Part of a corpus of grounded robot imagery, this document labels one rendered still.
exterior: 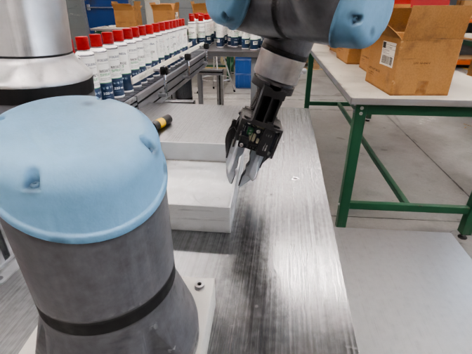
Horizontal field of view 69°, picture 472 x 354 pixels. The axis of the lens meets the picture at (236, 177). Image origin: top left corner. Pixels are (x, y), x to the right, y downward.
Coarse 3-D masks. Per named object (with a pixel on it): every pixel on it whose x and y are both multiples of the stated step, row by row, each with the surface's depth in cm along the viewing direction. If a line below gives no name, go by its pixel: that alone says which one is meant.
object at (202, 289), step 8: (184, 280) 41; (192, 280) 41; (200, 280) 40; (208, 280) 41; (192, 288) 40; (200, 288) 40; (208, 288) 40; (200, 296) 39; (208, 296) 39; (200, 304) 38; (208, 304) 38; (200, 312) 37; (208, 312) 37; (200, 320) 36; (208, 320) 37; (200, 328) 36; (208, 328) 38; (32, 336) 35; (200, 336) 35; (208, 336) 38; (32, 344) 34; (200, 344) 34; (208, 344) 38; (24, 352) 33; (32, 352) 33; (200, 352) 33
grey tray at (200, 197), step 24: (168, 144) 80; (192, 144) 79; (216, 144) 79; (168, 168) 78; (192, 168) 78; (216, 168) 78; (240, 168) 72; (168, 192) 68; (192, 192) 68; (216, 192) 68; (192, 216) 56; (216, 216) 56
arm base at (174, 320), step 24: (168, 288) 29; (144, 312) 27; (168, 312) 29; (192, 312) 33; (48, 336) 27; (72, 336) 26; (96, 336) 26; (120, 336) 26; (144, 336) 28; (168, 336) 29; (192, 336) 32
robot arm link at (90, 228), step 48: (96, 96) 28; (0, 144) 21; (48, 144) 21; (96, 144) 22; (144, 144) 24; (0, 192) 20; (48, 192) 19; (96, 192) 20; (144, 192) 23; (48, 240) 21; (96, 240) 21; (144, 240) 24; (48, 288) 23; (96, 288) 23; (144, 288) 26
